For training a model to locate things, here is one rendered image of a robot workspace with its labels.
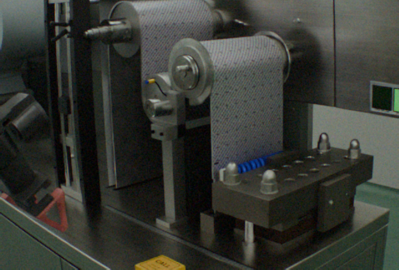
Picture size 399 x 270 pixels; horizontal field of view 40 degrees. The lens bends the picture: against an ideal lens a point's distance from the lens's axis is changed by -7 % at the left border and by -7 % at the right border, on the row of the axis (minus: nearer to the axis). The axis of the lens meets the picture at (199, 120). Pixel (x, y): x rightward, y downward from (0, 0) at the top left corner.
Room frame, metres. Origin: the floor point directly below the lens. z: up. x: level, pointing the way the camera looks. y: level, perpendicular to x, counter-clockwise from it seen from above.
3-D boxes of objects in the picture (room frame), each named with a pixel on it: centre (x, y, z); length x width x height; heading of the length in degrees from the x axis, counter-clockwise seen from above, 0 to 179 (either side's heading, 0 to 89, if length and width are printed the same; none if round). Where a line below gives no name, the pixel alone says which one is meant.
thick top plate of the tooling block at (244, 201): (1.25, -0.22, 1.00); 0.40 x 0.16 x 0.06; 132
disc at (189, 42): (1.28, 0.02, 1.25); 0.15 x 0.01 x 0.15; 42
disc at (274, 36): (1.45, -0.17, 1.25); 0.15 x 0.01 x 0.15; 42
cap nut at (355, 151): (1.32, -0.37, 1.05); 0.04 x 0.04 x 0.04
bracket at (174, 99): (1.27, 0.07, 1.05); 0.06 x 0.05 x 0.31; 132
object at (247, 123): (1.31, -0.11, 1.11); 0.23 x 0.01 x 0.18; 132
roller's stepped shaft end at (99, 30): (1.41, 0.25, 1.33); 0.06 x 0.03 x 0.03; 132
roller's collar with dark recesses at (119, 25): (1.45, 0.20, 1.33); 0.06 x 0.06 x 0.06; 42
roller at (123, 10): (1.55, 0.09, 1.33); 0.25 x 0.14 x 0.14; 132
